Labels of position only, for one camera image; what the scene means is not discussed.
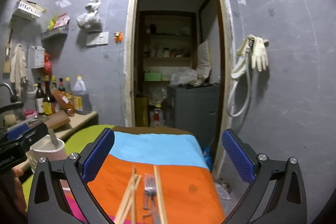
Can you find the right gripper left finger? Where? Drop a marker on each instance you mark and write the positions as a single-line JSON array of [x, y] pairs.
[[48, 202]]

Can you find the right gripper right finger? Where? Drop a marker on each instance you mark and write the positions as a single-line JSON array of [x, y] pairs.
[[287, 202]]

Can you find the white ceramic utensil holder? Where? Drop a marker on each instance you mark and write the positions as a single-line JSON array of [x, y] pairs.
[[45, 148]]

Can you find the bamboo chopstick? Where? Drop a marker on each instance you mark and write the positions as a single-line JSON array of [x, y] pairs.
[[127, 199], [139, 178]]

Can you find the silver metal fork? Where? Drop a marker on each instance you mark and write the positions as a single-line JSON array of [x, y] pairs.
[[149, 198]]

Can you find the light wooden chopstick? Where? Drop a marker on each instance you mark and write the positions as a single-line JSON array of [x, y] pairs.
[[160, 199]]

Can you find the kitchen countertop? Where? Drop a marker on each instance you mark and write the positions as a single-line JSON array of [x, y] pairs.
[[77, 123]]

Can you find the left hand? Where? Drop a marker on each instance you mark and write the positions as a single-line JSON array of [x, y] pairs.
[[14, 187]]

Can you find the metal spoon in holder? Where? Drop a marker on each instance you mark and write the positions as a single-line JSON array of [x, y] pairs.
[[53, 138]]

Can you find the wooden cutting board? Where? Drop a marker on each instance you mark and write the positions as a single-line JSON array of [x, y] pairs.
[[56, 120]]

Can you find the dark vinegar bottle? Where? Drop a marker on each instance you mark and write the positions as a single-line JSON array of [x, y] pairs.
[[39, 97]]

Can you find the dark soy sauce bottle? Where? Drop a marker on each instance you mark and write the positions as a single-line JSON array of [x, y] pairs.
[[48, 101]]

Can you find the orange sauce packet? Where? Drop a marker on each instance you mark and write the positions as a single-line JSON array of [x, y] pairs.
[[64, 102]]

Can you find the small seasoning bottle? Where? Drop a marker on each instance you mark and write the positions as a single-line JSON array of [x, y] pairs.
[[61, 86], [68, 89]]

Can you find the hanging beige towel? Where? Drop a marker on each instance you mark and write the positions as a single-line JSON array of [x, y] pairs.
[[18, 69]]

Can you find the large clear oil jug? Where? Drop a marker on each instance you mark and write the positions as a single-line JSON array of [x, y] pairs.
[[81, 100]]

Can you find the red plastic bag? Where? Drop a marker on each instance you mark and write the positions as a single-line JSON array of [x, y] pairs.
[[47, 65]]

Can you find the multicolour striped table cloth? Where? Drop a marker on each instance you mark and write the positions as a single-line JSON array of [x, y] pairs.
[[188, 188]]

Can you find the dark grey cabinet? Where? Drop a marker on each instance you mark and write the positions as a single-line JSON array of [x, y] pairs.
[[194, 109]]

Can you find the white rubber glove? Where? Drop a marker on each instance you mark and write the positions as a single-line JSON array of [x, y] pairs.
[[259, 57]]

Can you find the green box on shelf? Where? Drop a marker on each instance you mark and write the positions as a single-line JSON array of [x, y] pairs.
[[152, 76]]

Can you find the clear plastic bag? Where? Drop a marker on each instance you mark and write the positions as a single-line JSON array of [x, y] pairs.
[[184, 76]]

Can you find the white wall box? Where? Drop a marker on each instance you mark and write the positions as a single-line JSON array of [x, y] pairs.
[[36, 57]]

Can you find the grey wall shelf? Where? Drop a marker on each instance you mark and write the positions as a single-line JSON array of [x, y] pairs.
[[60, 30]]

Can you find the white wall socket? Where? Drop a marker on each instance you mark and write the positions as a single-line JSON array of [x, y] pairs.
[[97, 39]]

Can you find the white wall basket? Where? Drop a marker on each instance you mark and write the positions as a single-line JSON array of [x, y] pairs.
[[28, 10]]

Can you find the white plastic bag on wall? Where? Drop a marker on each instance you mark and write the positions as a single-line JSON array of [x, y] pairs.
[[90, 21]]

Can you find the orange wall hook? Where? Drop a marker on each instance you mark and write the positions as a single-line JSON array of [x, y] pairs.
[[118, 37]]

